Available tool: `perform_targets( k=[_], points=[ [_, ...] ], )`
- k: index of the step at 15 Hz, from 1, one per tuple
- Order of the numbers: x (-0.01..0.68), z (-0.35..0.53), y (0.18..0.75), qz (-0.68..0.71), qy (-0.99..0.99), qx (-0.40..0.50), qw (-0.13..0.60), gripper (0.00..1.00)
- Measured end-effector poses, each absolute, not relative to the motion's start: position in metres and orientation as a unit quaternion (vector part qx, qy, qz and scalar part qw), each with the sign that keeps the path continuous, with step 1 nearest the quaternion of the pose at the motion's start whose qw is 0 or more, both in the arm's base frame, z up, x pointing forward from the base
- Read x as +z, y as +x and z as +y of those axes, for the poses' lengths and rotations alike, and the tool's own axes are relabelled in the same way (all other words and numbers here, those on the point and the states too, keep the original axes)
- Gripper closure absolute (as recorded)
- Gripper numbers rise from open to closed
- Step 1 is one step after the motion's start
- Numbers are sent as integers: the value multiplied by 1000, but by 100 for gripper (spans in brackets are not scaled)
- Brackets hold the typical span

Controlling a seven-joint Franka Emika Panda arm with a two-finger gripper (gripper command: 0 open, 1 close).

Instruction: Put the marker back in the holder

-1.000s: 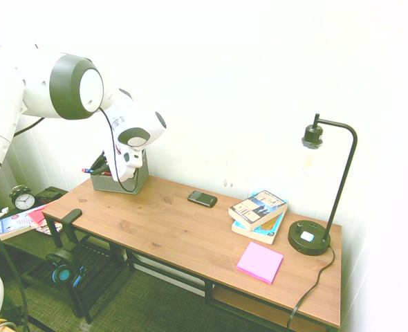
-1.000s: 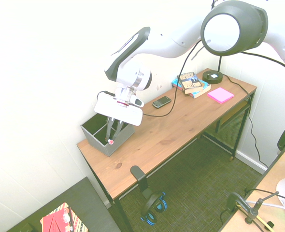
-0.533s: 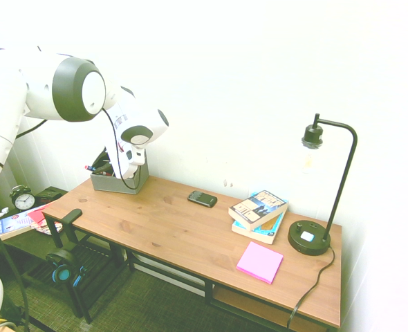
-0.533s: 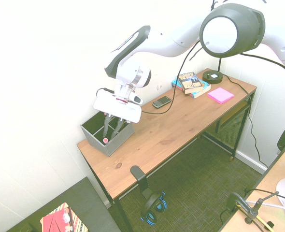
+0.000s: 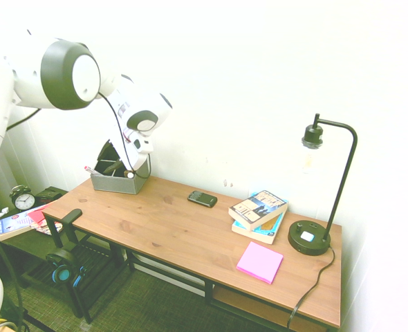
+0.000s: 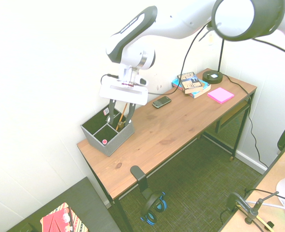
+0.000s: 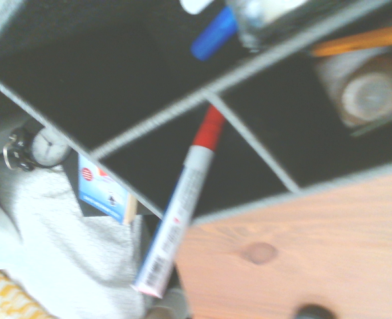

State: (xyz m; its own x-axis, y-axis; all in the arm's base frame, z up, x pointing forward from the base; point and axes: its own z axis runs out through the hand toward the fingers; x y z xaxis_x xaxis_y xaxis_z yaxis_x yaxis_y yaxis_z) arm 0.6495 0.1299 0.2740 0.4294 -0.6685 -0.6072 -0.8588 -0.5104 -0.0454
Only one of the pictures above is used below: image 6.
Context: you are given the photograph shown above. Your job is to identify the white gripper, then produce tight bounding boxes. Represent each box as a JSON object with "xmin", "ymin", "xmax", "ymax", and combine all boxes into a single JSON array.
[{"xmin": 99, "ymin": 79, "xmax": 149, "ymax": 125}]

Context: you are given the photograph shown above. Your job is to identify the grey fabric pen holder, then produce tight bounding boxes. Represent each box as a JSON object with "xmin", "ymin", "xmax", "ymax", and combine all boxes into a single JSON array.
[{"xmin": 80, "ymin": 105, "xmax": 136, "ymax": 158}]

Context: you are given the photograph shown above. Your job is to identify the orange pencil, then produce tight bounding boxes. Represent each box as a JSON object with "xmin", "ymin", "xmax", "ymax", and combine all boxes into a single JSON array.
[{"xmin": 116, "ymin": 102, "xmax": 129, "ymax": 131}]

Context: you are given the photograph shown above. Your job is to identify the black keypad phone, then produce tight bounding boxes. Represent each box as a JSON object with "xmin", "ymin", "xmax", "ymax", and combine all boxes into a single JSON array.
[{"xmin": 152, "ymin": 95, "xmax": 172, "ymax": 109}]

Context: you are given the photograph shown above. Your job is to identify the black headphone hook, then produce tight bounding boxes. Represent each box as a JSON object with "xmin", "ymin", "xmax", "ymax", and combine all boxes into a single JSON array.
[{"xmin": 129, "ymin": 165, "xmax": 153, "ymax": 198}]

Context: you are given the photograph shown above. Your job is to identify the beige paperback book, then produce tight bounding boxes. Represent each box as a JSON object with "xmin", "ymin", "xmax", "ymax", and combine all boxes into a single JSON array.
[{"xmin": 176, "ymin": 71, "xmax": 205, "ymax": 95}]

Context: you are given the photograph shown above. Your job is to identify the teal paperback book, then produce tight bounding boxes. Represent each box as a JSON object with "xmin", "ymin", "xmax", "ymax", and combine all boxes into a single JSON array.
[{"xmin": 171, "ymin": 77, "xmax": 212, "ymax": 99}]

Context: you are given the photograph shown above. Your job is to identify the black side table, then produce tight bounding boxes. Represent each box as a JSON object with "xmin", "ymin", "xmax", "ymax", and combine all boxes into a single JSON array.
[{"xmin": 5, "ymin": 176, "xmax": 122, "ymax": 232}]

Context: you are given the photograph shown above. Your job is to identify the black desk lamp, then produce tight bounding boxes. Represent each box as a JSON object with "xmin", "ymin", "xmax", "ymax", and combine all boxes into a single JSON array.
[{"xmin": 199, "ymin": 23, "xmax": 227, "ymax": 85}]

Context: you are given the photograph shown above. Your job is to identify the black and blue headphones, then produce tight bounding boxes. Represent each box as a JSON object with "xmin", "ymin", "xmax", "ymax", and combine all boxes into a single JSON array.
[{"xmin": 140, "ymin": 191, "xmax": 168, "ymax": 227}]

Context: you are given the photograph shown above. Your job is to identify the pink sticky note pad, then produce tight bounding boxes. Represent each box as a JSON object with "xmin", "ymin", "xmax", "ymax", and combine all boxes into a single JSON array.
[{"xmin": 207, "ymin": 87, "xmax": 235, "ymax": 105}]

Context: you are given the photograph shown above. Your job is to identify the wooden under-desk shelf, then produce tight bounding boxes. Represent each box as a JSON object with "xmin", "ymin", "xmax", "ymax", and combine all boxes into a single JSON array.
[{"xmin": 215, "ymin": 100, "xmax": 252, "ymax": 132}]

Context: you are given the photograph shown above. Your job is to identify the red patterned booklet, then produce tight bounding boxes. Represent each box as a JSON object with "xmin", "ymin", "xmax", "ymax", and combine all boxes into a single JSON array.
[{"xmin": 40, "ymin": 202, "xmax": 89, "ymax": 232}]

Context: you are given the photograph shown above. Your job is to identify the black metal c-clamp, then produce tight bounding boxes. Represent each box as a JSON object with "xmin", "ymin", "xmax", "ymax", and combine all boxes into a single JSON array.
[{"xmin": 225, "ymin": 191, "xmax": 260, "ymax": 226}]

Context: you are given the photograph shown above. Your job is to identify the light wooden work table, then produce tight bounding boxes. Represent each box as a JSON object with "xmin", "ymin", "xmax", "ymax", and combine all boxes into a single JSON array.
[{"xmin": 216, "ymin": 138, "xmax": 285, "ymax": 232}]

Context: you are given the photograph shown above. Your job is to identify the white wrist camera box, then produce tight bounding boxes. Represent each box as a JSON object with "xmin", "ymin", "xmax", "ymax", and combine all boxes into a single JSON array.
[{"xmin": 133, "ymin": 74, "xmax": 149, "ymax": 87}]

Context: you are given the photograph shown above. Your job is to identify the wooden desk with black frame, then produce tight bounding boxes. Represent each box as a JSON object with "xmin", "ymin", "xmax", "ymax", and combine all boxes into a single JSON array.
[{"xmin": 76, "ymin": 68, "xmax": 258, "ymax": 232}]

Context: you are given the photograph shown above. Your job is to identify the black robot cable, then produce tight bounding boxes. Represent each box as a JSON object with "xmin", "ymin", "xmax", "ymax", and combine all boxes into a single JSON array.
[{"xmin": 100, "ymin": 22, "xmax": 285, "ymax": 96}]

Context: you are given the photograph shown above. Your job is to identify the black lamp power cable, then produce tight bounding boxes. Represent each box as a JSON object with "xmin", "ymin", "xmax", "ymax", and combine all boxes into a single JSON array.
[{"xmin": 221, "ymin": 73, "xmax": 270, "ymax": 168}]

